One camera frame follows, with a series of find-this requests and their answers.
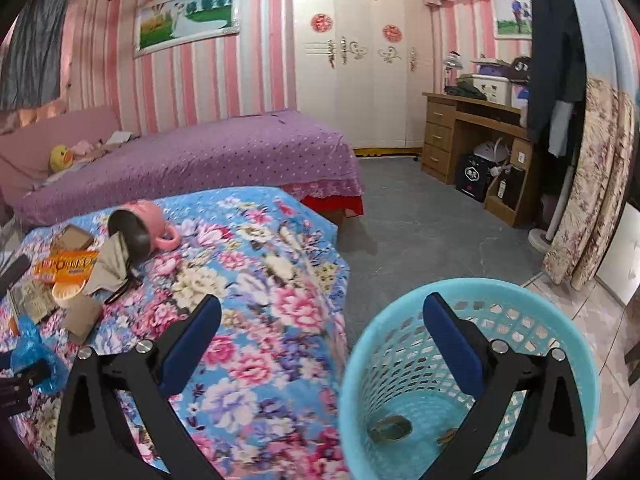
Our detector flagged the dark hanging coat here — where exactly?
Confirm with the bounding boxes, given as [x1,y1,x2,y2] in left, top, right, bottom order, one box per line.
[527,0,586,143]

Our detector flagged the black tall box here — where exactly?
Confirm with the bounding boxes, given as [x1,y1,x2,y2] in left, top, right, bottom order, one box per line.
[500,164,526,210]

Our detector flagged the white wardrobe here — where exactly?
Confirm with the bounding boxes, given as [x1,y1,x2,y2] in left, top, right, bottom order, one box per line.
[290,0,436,151]

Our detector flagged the brown cardboard tube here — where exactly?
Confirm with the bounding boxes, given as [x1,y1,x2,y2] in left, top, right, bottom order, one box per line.
[62,294,103,346]

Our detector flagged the pink mug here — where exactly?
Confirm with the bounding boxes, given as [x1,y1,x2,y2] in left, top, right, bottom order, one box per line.
[107,199,180,263]

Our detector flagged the desk lamp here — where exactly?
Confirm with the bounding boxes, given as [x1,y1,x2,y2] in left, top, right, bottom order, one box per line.
[442,51,463,93]

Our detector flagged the grey curtain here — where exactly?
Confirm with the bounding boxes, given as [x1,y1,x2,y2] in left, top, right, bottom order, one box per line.
[0,0,71,111]

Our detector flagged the bed with purple cover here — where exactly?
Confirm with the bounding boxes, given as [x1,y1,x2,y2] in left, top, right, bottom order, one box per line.
[12,109,366,228]

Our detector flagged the pink headboard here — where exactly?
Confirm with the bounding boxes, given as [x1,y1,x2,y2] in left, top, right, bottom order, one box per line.
[0,105,123,206]

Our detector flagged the black printed carton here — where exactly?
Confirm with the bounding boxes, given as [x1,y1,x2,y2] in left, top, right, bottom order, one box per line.
[455,154,496,203]

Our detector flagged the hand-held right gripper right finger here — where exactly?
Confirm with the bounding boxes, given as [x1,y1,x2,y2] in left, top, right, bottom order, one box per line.
[422,292,590,480]

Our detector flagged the yellow duck toy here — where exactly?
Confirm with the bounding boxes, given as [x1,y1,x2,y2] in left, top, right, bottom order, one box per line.
[48,144,76,171]

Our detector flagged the round metal can lid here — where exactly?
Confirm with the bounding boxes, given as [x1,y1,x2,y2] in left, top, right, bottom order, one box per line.
[367,416,413,443]

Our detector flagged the grey hanging garment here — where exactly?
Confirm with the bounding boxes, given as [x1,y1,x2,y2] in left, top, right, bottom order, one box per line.
[545,100,576,158]

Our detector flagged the light blue plastic basket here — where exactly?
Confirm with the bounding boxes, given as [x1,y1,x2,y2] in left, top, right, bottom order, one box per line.
[339,277,601,480]

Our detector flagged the light blue curtain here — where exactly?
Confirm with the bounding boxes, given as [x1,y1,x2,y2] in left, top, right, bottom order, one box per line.
[560,0,626,81]

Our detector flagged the orange snack packet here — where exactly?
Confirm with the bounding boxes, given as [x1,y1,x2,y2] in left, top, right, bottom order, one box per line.
[32,250,101,286]

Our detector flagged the white storage box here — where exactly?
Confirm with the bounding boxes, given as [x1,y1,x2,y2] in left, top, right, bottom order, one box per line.
[472,74,513,106]

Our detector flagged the brown cardboard piece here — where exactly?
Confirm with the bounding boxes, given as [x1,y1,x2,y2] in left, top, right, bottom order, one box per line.
[50,224,96,253]

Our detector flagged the blue floral blanket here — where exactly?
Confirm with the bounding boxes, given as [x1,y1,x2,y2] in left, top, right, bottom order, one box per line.
[0,186,351,480]

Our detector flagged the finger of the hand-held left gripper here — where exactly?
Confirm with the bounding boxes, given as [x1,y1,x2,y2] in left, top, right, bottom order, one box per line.
[0,255,32,297]
[0,361,52,415]

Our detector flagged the wooden desk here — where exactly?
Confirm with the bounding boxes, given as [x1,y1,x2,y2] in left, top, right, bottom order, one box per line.
[421,91,543,228]

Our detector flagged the framed wedding picture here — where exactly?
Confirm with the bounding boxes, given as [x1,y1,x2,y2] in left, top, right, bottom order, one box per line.
[134,0,242,58]

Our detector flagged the purple flat box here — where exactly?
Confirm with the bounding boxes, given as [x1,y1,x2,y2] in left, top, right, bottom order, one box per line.
[470,57,516,76]

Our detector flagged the dark folded clothes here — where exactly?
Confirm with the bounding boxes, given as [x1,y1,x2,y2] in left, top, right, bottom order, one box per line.
[444,85,488,101]

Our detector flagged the black cap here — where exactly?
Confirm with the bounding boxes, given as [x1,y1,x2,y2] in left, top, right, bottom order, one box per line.
[507,57,533,83]

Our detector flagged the small framed picture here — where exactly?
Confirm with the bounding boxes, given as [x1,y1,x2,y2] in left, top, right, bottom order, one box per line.
[492,0,538,40]

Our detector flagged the olive printed packet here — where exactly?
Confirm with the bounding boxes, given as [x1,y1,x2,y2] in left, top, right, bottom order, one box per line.
[7,277,58,323]

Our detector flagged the white round appliance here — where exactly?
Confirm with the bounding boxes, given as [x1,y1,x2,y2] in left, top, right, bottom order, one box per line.
[472,141,511,168]

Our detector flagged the blue plastic bag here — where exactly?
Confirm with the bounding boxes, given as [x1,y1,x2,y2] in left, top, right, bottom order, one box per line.
[10,314,68,396]

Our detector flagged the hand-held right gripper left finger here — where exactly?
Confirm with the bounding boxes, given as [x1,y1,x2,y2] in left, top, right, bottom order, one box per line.
[54,294,236,480]

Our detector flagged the floral folded mattress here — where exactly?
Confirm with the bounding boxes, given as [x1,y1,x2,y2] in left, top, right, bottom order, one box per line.
[542,76,636,291]

